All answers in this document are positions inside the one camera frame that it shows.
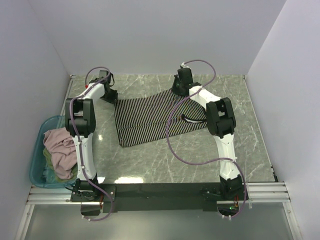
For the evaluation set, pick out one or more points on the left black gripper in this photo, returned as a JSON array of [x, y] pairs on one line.
[[114, 96]]

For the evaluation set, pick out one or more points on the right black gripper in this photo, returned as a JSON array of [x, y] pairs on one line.
[[173, 88]]

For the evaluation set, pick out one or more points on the black white striped tank top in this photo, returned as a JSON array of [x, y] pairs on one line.
[[143, 120]]

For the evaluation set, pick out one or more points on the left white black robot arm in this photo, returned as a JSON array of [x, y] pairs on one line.
[[80, 122]]

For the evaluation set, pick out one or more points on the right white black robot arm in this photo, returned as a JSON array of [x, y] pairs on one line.
[[221, 123]]

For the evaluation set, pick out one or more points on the pink tank top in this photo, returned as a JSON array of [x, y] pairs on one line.
[[60, 145]]

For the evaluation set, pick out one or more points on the green tank top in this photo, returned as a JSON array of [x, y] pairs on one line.
[[51, 165]]

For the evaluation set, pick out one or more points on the teal plastic laundry basket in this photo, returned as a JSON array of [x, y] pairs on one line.
[[40, 174]]

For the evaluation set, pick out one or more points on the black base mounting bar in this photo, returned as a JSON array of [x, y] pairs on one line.
[[160, 196]]

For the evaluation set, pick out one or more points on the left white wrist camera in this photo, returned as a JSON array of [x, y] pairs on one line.
[[91, 86]]

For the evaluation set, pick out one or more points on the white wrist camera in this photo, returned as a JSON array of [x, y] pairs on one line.
[[91, 86], [183, 65]]

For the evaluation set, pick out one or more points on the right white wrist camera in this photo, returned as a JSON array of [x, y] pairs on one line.
[[183, 65]]

